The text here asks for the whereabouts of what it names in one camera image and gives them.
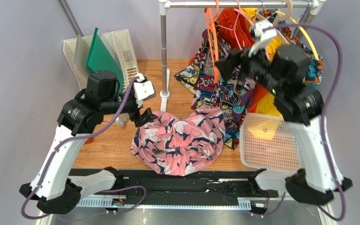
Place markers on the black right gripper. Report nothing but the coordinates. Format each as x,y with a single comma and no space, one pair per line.
245,62

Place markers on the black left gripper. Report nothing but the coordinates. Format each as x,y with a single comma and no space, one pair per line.
140,120

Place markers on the pink shark print shorts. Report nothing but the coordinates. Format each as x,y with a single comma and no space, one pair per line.
178,147

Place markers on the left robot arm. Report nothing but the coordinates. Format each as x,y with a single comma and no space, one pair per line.
91,112

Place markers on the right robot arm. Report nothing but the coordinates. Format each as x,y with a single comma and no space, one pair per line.
301,106

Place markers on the comic print shorts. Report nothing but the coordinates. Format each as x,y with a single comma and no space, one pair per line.
232,97

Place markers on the orange plastic hanger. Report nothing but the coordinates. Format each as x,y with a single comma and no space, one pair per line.
212,34

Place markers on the pink plastic hanger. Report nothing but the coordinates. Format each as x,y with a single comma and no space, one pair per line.
234,28

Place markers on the yellow shorts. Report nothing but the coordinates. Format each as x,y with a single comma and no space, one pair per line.
262,100

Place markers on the yellow plastic hanger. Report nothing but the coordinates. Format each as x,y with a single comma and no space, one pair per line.
305,34

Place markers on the blue orange patterned shorts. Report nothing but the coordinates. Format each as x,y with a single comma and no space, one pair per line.
314,73

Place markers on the yellow cup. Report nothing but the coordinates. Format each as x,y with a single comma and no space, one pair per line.
122,119

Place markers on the red cube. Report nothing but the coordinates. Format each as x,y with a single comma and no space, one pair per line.
88,141

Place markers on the green plastic board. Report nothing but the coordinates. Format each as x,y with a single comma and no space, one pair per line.
102,57

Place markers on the white plastic laundry basket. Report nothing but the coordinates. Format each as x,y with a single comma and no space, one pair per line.
267,142

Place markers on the grey plastic board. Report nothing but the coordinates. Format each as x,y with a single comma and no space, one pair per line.
79,66

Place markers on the white plastic file rack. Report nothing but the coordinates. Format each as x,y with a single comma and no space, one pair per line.
122,46

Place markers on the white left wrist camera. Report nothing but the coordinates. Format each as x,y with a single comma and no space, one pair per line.
144,89

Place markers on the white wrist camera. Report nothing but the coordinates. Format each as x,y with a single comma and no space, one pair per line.
263,32
144,89

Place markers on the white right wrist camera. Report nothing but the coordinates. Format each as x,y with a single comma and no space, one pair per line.
263,32

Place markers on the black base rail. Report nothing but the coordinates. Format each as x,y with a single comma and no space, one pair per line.
203,188

